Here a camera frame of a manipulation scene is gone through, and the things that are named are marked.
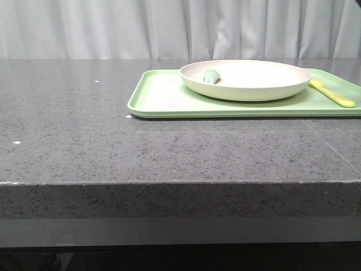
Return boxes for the green utensil on plate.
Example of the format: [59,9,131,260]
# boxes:
[202,69,221,84]

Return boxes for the light green plastic tray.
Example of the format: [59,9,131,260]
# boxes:
[127,69,360,119]

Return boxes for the white curtain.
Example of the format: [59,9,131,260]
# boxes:
[1,1,360,59]

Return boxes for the cream round plate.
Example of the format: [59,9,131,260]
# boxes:
[179,60,312,102]

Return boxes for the yellow plastic fork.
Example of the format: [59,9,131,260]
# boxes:
[309,79,356,108]

